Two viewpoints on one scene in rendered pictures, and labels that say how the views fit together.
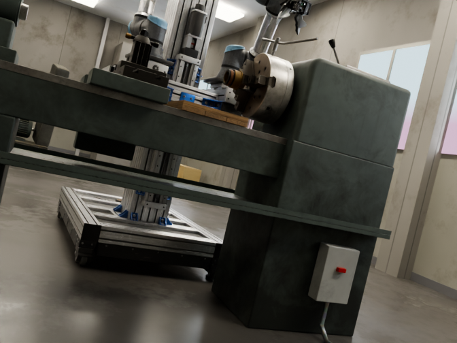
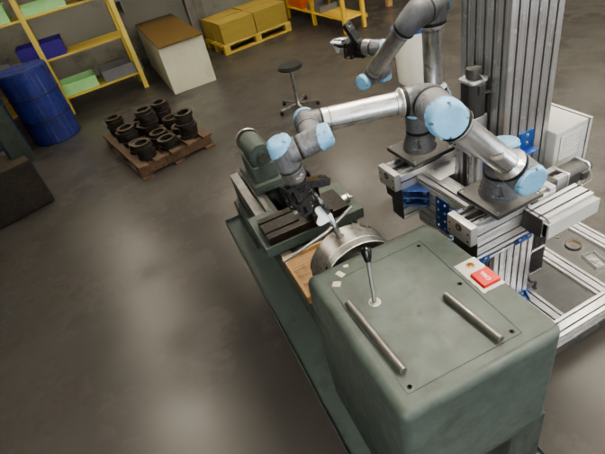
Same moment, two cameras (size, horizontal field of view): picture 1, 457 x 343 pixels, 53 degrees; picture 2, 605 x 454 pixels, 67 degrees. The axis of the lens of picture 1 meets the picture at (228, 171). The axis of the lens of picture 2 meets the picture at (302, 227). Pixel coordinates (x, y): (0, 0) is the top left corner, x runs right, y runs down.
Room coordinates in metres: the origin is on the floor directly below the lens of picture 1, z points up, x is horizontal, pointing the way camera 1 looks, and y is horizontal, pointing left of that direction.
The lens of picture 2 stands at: (2.25, -1.36, 2.30)
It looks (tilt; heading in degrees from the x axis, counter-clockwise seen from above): 37 degrees down; 99
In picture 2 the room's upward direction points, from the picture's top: 15 degrees counter-clockwise
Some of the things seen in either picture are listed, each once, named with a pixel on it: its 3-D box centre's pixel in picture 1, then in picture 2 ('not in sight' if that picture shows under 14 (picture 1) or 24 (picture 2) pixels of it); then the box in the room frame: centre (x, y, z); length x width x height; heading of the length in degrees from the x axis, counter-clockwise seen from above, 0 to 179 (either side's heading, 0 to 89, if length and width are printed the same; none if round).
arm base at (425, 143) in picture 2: (151, 49); (419, 137); (2.60, 0.58, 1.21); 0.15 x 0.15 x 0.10
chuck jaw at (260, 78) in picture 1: (257, 81); not in sight; (2.10, -0.03, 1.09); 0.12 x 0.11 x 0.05; 23
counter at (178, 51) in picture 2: not in sight; (173, 50); (-0.27, 6.40, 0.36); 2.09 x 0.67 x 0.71; 116
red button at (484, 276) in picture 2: not in sight; (485, 277); (2.59, -0.39, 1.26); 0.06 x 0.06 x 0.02; 23
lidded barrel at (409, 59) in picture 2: not in sight; (415, 52); (3.24, 4.19, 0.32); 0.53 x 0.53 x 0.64
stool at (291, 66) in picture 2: not in sight; (293, 87); (1.75, 3.99, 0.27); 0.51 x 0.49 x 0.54; 123
